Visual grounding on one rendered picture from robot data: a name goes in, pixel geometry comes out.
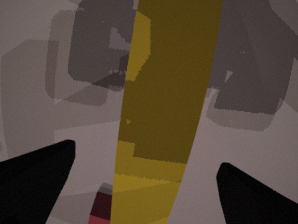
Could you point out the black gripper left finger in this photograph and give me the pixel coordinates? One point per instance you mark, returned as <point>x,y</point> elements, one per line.
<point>30,184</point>

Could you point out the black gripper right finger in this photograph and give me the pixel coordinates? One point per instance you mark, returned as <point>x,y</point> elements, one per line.
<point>245,200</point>

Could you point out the yellow bar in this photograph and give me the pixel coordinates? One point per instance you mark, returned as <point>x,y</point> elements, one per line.
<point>170,60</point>

